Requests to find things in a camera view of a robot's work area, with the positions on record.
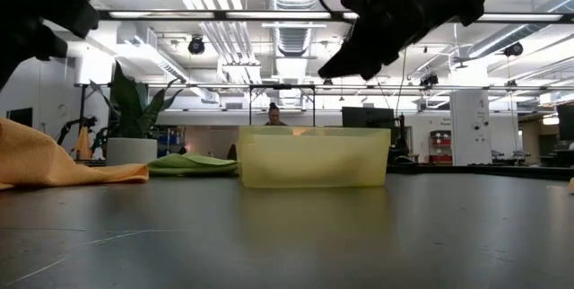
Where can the red storage shelf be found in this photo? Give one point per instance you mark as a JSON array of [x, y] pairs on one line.
[[440, 147]]

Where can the person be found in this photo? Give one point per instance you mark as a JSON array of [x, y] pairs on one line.
[[274, 117]]

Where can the black wall screen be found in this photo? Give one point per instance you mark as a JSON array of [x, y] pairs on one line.
[[20, 116]]

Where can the black round ceiling fixture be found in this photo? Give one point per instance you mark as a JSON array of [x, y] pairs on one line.
[[196, 46], [513, 49], [429, 80]]

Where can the translucent yellow plastic bin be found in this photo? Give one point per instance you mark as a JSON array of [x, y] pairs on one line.
[[314, 159]]

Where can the white pillar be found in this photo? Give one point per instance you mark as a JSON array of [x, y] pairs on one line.
[[471, 123]]

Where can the green microfiber towel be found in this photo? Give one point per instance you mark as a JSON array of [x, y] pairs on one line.
[[193, 165]]

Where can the silver ventilation duct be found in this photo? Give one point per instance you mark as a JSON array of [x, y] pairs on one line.
[[293, 37]]

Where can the green plant in white pot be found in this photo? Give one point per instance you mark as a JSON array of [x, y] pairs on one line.
[[130, 152]]

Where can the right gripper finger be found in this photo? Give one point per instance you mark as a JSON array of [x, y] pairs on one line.
[[352, 64]]

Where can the blue storage shelf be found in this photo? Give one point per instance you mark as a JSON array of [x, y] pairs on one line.
[[170, 137]]

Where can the black computer monitor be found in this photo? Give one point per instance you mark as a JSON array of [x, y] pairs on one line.
[[367, 116]]

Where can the dark background monitor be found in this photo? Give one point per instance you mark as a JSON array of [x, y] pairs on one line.
[[566, 123]]

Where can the black overhead light bar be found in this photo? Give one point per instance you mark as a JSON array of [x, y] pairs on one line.
[[336, 15]]

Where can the black table border frame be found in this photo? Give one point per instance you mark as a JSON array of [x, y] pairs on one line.
[[493, 171]]

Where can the orange background cloth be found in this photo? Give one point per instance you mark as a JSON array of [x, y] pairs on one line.
[[84, 145]]

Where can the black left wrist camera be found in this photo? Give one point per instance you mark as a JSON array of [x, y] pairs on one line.
[[72, 13]]

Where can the orange microfiber towel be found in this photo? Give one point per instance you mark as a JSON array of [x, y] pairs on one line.
[[571, 186], [54, 159]]

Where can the black vertical pole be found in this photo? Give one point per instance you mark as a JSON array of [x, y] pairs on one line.
[[83, 100]]

